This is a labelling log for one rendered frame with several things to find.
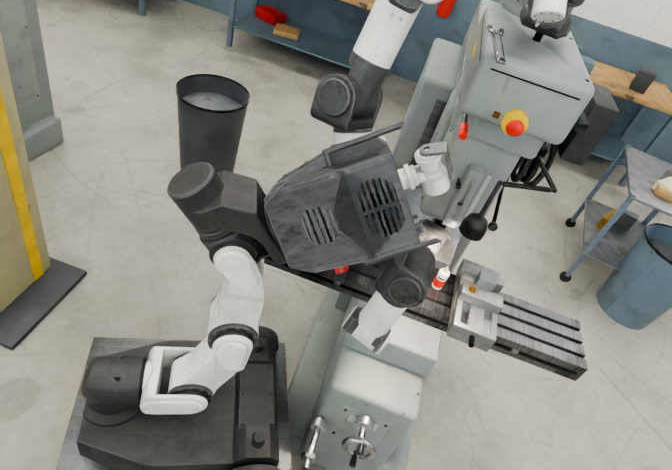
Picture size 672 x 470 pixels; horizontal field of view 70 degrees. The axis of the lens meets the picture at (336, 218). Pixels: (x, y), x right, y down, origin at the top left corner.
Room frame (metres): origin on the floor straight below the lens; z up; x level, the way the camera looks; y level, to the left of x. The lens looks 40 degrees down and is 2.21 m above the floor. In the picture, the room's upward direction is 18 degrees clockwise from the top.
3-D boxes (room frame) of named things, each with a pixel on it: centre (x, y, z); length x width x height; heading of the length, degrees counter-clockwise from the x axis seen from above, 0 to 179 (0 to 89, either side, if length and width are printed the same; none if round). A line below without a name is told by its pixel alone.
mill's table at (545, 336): (1.30, -0.40, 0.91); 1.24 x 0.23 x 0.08; 86
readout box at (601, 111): (1.58, -0.70, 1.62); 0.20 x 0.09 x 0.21; 176
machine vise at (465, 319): (1.26, -0.58, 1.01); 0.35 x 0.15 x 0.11; 174
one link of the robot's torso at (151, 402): (0.79, 0.33, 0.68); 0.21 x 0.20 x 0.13; 109
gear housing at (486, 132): (1.35, -0.35, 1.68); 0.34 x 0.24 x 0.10; 176
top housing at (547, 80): (1.32, -0.34, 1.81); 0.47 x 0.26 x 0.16; 176
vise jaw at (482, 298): (1.24, -0.58, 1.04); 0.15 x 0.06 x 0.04; 84
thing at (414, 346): (1.31, -0.34, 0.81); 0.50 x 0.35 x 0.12; 176
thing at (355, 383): (1.28, -0.34, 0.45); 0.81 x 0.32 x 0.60; 176
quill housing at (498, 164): (1.31, -0.34, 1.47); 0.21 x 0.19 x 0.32; 86
